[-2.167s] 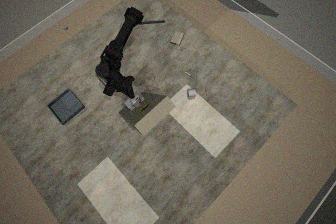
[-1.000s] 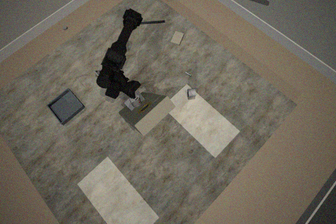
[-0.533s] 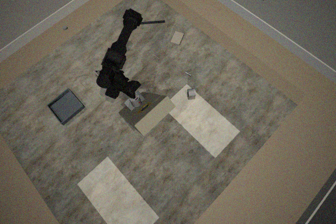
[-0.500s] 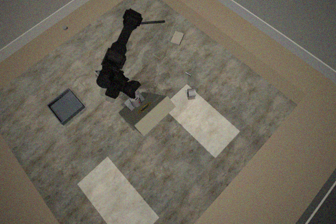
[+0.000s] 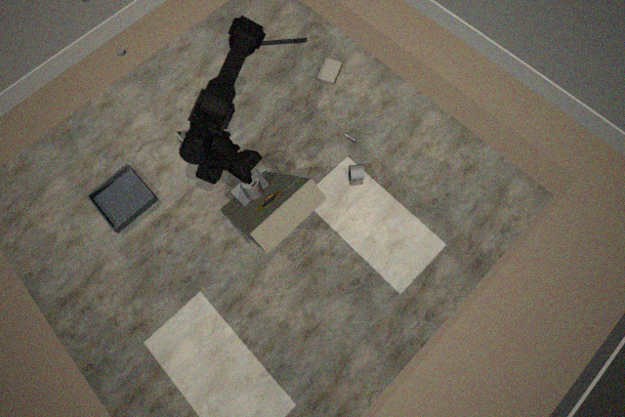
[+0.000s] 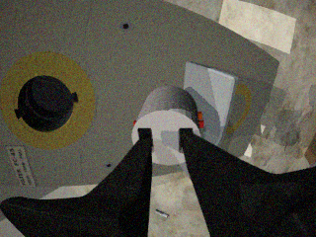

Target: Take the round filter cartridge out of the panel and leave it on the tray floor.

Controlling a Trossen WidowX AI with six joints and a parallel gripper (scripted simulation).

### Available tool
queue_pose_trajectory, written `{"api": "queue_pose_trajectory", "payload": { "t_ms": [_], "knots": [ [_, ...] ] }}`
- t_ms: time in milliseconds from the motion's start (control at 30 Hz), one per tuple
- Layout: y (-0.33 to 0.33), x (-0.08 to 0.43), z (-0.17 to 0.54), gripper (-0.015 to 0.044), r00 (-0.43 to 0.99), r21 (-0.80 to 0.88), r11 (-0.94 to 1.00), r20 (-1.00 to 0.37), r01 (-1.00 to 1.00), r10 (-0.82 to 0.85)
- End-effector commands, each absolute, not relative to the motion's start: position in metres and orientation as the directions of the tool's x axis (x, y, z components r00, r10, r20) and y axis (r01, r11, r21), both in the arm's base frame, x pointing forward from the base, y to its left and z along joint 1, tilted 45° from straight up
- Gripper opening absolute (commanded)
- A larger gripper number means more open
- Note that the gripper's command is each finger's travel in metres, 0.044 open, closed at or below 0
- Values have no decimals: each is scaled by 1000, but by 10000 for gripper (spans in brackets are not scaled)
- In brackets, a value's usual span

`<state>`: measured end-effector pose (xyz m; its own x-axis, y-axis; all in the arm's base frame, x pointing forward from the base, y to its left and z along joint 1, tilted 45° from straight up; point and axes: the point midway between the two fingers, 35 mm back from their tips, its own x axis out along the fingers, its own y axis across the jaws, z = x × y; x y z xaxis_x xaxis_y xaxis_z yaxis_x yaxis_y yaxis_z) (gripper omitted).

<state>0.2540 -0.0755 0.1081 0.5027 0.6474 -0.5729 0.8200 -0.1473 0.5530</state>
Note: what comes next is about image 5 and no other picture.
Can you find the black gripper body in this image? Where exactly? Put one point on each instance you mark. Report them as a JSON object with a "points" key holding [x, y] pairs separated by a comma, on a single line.
{"points": [[241, 163]]}

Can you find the dark grey flat bar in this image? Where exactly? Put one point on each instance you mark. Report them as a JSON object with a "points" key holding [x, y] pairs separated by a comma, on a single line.
{"points": [[284, 41]]}

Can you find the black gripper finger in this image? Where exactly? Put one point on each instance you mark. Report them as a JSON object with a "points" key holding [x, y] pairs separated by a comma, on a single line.
{"points": [[228, 169], [247, 178]]}

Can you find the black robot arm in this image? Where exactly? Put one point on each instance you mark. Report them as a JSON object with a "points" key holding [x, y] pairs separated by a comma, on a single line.
{"points": [[213, 108]]}

